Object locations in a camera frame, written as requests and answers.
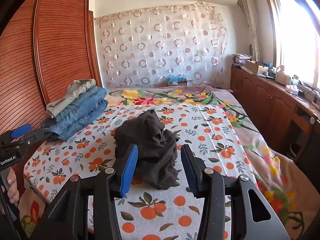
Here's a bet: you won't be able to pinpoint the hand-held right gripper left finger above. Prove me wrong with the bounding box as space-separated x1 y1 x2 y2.
30 144 138 240

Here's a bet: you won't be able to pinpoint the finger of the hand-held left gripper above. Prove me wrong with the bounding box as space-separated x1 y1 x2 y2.
24 129 52 145
11 124 32 138

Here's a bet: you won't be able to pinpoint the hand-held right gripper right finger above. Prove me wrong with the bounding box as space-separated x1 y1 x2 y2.
180 144 290 240

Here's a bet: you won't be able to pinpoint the dark brown pants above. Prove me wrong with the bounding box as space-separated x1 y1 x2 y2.
114 109 182 190

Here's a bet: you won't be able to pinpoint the folded khaki pants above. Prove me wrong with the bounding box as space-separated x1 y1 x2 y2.
46 79 97 119

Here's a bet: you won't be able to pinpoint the person's left hand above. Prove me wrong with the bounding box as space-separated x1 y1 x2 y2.
6 167 20 207

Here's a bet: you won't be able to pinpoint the orange fruit print bedsheet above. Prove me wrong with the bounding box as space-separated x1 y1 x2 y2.
24 104 258 240

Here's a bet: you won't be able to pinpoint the folded dark-seam blue jeans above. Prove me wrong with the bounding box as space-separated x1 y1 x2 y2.
40 99 110 141

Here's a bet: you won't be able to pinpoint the folded light blue jeans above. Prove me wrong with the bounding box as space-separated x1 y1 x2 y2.
54 86 108 122

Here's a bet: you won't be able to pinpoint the pink floral blanket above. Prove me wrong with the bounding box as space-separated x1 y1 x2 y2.
15 84 313 240

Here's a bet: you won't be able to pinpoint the box with blue bag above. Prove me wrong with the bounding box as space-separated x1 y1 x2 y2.
167 74 188 87

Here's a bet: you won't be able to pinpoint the wooden slatted wardrobe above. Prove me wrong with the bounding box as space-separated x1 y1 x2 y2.
0 0 103 195

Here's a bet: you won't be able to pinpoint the long wooden cabinet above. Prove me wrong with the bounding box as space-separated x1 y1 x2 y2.
230 65 320 170

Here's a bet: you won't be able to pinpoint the stack of papers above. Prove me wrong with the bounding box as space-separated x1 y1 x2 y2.
231 53 253 67

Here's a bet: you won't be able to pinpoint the open cardboard box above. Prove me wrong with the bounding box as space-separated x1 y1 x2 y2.
244 60 268 74

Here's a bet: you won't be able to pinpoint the circle pattern sheer curtain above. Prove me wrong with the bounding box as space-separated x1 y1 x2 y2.
94 4 228 87

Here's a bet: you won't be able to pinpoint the white plastic jug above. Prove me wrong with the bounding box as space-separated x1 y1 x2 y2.
276 65 288 83

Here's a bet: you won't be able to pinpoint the pale patterned window curtain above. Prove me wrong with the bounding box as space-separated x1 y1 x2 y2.
237 0 262 64

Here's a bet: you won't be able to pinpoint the wooden framed window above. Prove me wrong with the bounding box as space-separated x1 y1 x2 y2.
265 0 320 90

